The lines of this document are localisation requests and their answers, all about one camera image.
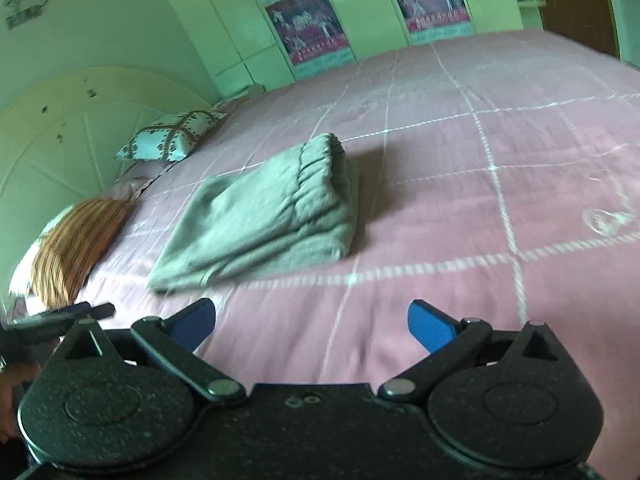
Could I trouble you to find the grey knit pants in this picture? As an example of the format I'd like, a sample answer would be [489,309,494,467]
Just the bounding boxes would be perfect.
[148,133,359,292]

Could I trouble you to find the orange striped pillow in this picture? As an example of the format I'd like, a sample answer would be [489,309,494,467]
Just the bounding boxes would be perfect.
[30,198,136,310]

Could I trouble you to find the pink quilted bedspread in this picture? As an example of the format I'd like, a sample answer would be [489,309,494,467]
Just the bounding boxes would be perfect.
[81,30,639,479]

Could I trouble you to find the cream arched headboard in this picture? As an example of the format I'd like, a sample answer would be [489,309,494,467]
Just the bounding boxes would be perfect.
[1,66,210,312]

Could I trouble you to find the white patterned pillow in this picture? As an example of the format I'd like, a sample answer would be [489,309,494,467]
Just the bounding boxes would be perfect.
[115,110,226,162]

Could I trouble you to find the green wardrobe with posters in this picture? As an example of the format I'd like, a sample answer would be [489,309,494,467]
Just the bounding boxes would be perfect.
[169,0,524,96]

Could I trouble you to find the brown wooden door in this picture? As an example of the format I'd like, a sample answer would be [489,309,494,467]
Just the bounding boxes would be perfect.
[541,0,618,58]

